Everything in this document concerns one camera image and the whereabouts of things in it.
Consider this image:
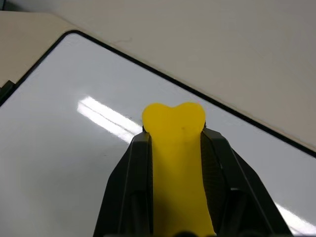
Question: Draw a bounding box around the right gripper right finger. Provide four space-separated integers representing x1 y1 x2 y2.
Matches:
199 126 293 237

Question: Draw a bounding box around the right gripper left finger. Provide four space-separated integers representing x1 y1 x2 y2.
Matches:
93 131 155 237

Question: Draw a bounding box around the yellow and black eraser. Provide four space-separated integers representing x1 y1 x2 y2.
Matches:
142 101 218 237

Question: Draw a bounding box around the black-framed tabletop whiteboard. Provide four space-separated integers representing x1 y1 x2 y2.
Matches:
0 30 316 237

